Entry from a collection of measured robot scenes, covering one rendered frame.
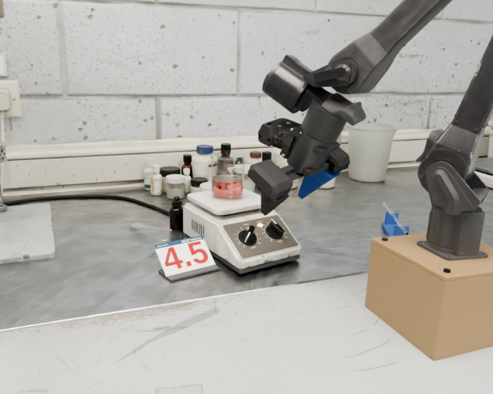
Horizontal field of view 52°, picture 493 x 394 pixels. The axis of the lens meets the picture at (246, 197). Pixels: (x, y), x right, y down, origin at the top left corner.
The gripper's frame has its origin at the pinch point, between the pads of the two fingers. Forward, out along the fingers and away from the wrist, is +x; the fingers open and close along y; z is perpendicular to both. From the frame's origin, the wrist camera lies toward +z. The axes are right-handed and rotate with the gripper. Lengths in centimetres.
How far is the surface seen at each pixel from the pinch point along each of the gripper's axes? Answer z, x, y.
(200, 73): 54, 17, -29
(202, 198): 12.8, 11.9, 4.6
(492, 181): -13, 15, -79
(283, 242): -3.4, 9.4, 0.0
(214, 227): 5.4, 10.7, 8.0
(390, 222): -9.3, 12.2, -29.1
